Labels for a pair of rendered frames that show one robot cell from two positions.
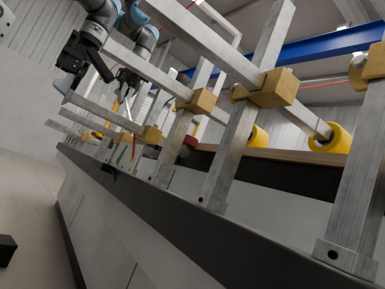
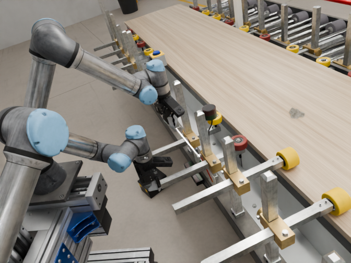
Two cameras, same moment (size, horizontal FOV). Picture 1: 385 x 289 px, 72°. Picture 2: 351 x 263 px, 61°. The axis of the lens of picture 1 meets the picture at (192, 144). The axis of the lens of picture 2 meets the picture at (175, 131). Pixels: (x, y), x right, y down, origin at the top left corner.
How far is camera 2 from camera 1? 111 cm
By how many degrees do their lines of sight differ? 48
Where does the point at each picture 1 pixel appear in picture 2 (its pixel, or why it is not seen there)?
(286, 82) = (286, 242)
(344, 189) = not seen: outside the picture
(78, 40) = (140, 167)
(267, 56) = (270, 211)
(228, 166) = (273, 252)
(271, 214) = (311, 225)
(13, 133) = (53, 11)
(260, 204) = not seen: hidden behind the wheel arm
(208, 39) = (237, 255)
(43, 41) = not seen: outside the picture
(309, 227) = (331, 245)
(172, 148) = (236, 200)
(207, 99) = (244, 188)
